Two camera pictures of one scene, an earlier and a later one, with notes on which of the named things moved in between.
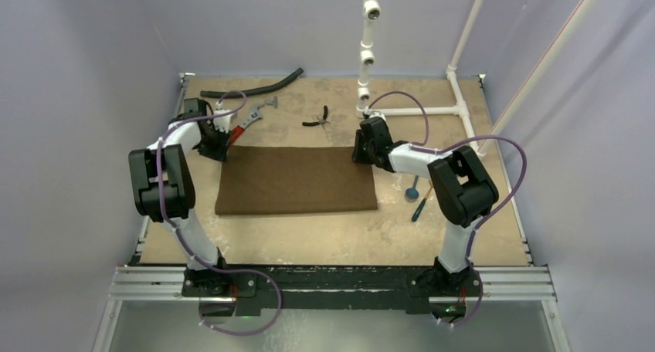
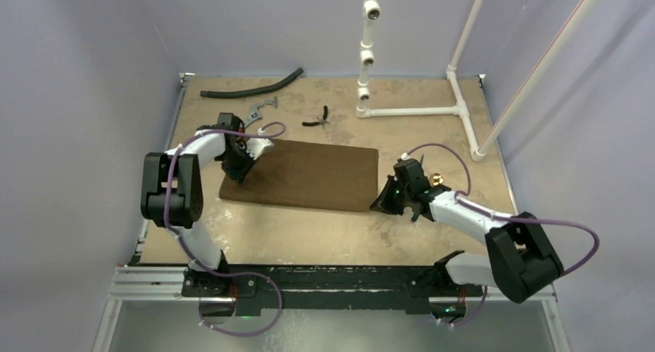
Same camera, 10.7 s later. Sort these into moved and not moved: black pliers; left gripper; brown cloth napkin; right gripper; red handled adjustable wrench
Moved: right gripper; left gripper; brown cloth napkin
Not moved: black pliers; red handled adjustable wrench
